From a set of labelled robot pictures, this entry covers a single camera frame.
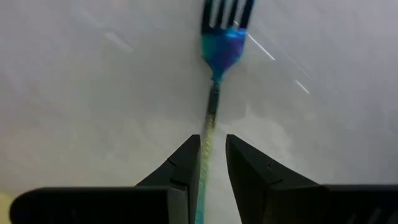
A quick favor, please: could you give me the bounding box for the iridescent blue fork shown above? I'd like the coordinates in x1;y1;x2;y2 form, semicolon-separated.
194;0;256;224

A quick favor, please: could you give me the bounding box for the yellow mat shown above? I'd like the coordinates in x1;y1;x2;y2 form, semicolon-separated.
0;191;15;224

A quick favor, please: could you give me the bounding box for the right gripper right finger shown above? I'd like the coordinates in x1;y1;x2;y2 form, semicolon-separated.
225;134;398;224

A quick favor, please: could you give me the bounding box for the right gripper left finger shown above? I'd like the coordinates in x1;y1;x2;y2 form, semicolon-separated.
9;134;201;224

